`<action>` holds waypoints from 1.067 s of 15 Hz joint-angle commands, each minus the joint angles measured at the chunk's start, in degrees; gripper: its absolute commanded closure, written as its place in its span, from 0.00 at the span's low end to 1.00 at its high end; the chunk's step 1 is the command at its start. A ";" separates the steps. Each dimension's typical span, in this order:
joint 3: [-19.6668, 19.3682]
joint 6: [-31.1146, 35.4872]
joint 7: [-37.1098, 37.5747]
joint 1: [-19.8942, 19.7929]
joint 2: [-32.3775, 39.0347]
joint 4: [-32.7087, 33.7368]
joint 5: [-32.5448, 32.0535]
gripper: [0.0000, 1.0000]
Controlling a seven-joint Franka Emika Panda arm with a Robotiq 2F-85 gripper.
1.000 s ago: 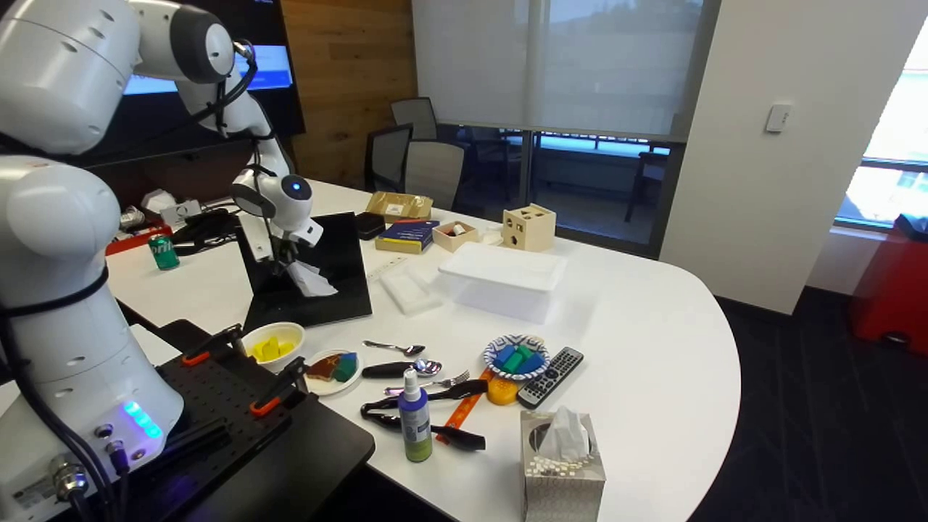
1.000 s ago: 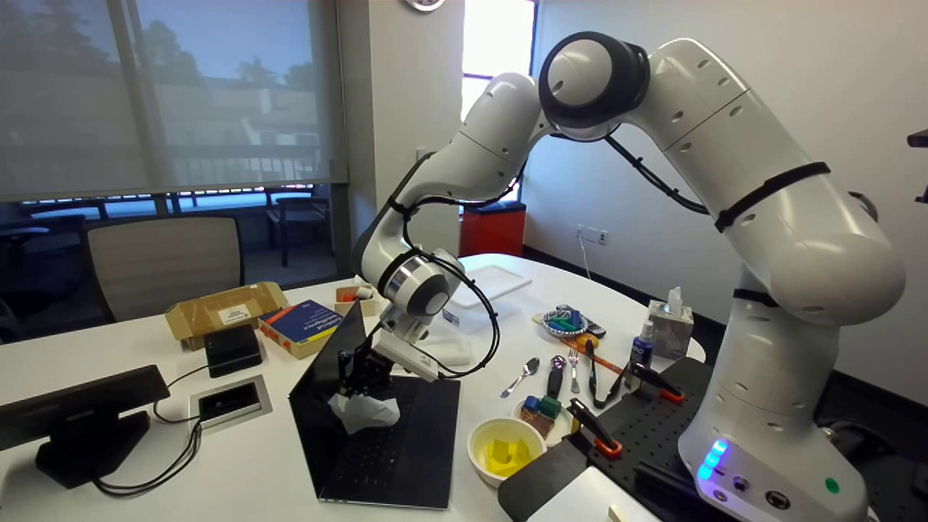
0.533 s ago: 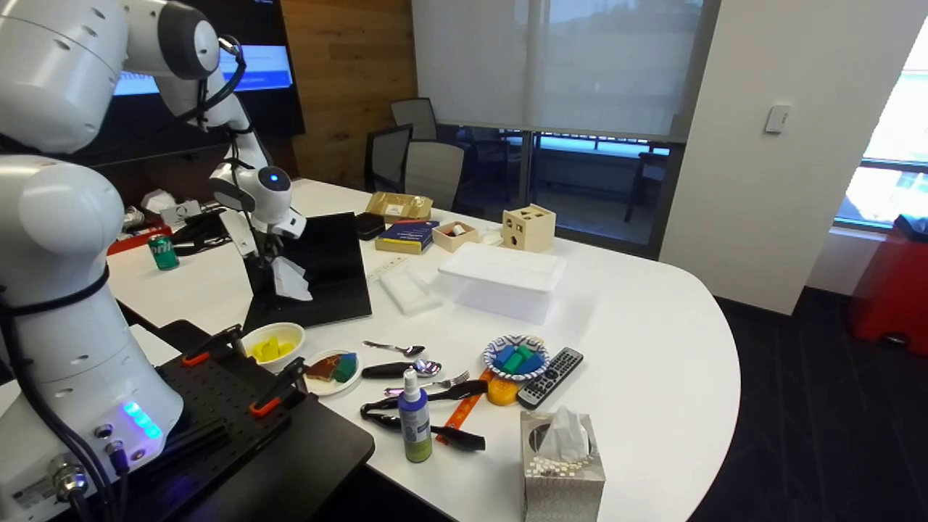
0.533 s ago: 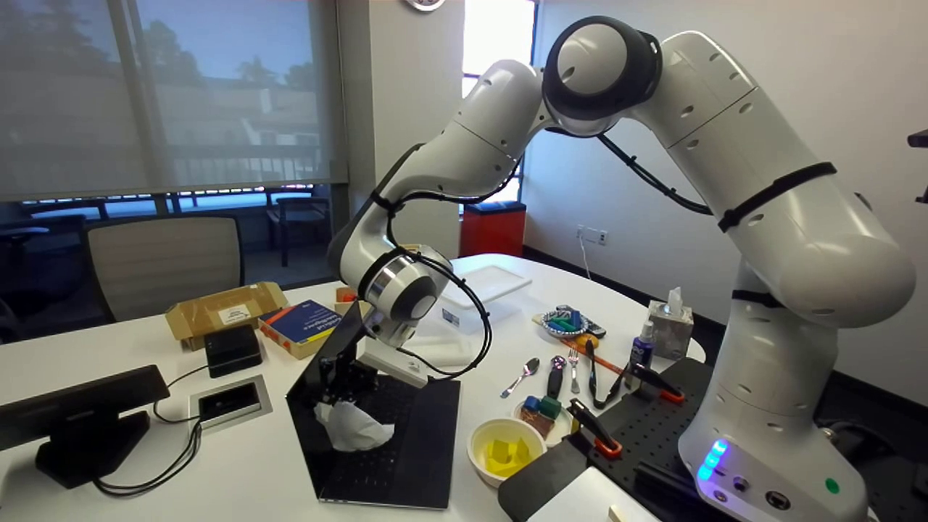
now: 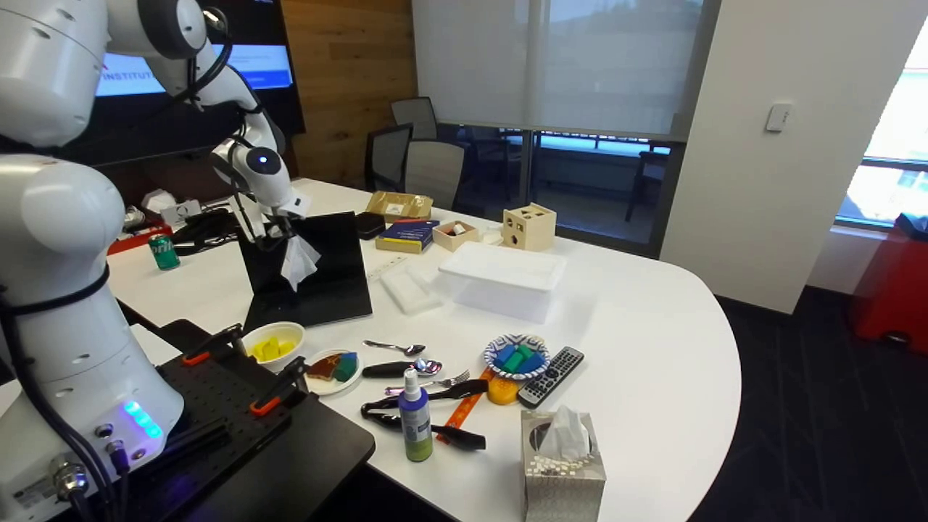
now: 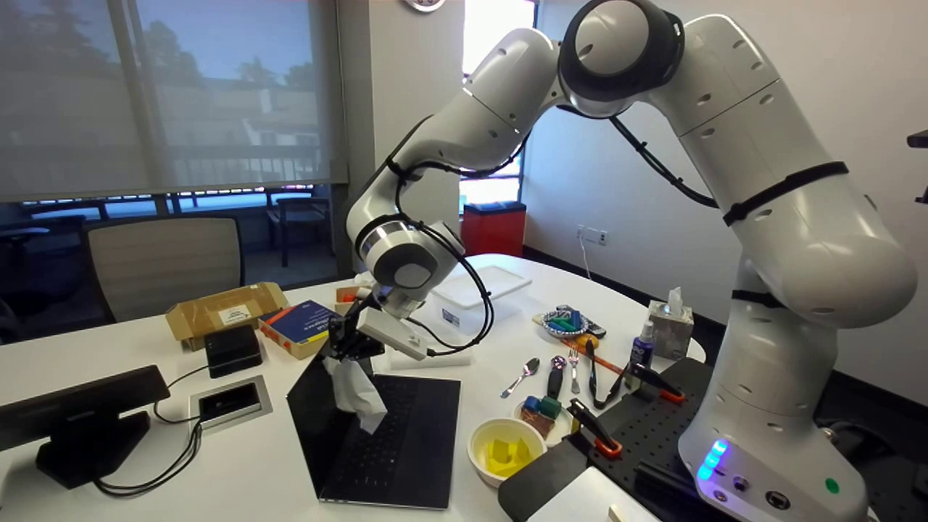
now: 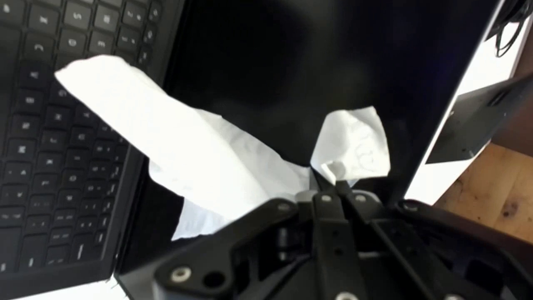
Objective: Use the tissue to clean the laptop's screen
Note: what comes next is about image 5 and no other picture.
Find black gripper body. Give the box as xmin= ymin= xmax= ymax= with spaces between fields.
xmin=238 ymin=188 xmax=301 ymax=245

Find white tissue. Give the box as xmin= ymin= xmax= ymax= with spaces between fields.
xmin=279 ymin=232 xmax=325 ymax=294
xmin=534 ymin=404 xmax=596 ymax=462

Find white tissue in box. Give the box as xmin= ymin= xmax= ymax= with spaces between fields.
xmin=534 ymin=404 xmax=596 ymax=462

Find grey tissue box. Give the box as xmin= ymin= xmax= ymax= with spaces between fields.
xmin=520 ymin=410 xmax=610 ymax=522

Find small black box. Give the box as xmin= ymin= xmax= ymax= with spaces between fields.
xmin=350 ymin=212 xmax=389 ymax=241

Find green cup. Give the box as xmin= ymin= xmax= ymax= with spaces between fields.
xmin=144 ymin=236 xmax=182 ymax=274

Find white round object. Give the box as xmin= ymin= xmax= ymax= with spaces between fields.
xmin=140 ymin=186 xmax=182 ymax=217

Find white bowl with yellow contents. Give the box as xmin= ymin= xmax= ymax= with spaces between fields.
xmin=238 ymin=320 xmax=311 ymax=375

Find red strip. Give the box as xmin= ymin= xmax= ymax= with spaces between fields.
xmin=101 ymin=225 xmax=175 ymax=259

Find cardboard box with label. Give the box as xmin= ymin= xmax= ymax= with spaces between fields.
xmin=363 ymin=188 xmax=436 ymax=226

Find blue book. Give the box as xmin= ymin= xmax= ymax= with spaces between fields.
xmin=375 ymin=217 xmax=441 ymax=257

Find white foam pad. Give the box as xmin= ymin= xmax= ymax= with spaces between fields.
xmin=375 ymin=257 xmax=447 ymax=317

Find small plate with coloured blocks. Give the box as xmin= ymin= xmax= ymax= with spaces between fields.
xmin=301 ymin=349 xmax=366 ymax=400

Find grey office chair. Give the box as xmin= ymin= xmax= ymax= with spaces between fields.
xmin=404 ymin=139 xmax=470 ymax=212

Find metal spoon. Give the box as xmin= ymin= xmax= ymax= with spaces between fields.
xmin=363 ymin=338 xmax=430 ymax=361

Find small wooden box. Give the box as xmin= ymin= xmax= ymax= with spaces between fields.
xmin=430 ymin=217 xmax=485 ymax=257

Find white foam box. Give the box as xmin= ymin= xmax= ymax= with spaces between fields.
xmin=436 ymin=241 xmax=562 ymax=329

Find purple and green spray bottle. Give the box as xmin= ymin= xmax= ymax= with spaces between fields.
xmin=396 ymin=367 xmax=436 ymax=464

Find black pliers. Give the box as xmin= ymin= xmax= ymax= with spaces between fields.
xmin=363 ymin=377 xmax=492 ymax=452

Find wooden shape sorter cube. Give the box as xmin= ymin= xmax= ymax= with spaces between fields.
xmin=498 ymin=200 xmax=560 ymax=257

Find blue patterned plate with blocks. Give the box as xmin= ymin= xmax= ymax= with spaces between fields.
xmin=485 ymin=335 xmax=553 ymax=384

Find yellow round object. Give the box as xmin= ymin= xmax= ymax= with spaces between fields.
xmin=488 ymin=375 xmax=525 ymax=410

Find black remote control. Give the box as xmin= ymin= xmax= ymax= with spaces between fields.
xmin=515 ymin=345 xmax=589 ymax=413

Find red bin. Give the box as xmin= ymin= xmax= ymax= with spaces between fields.
xmin=853 ymin=216 xmax=928 ymax=358

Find black clamp with orange handle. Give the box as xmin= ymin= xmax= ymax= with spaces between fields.
xmin=180 ymin=322 xmax=243 ymax=371
xmin=246 ymin=358 xmax=308 ymax=422

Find wall television screen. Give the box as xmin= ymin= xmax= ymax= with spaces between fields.
xmin=56 ymin=0 xmax=308 ymax=172

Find black handled screwdriver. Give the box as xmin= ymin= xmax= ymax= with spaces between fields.
xmin=359 ymin=358 xmax=447 ymax=384

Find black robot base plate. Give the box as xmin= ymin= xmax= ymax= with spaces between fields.
xmin=125 ymin=317 xmax=376 ymax=522

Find orange handled tool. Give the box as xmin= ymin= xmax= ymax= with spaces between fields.
xmin=437 ymin=371 xmax=495 ymax=448

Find white light switch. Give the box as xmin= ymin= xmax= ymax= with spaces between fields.
xmin=762 ymin=100 xmax=794 ymax=138

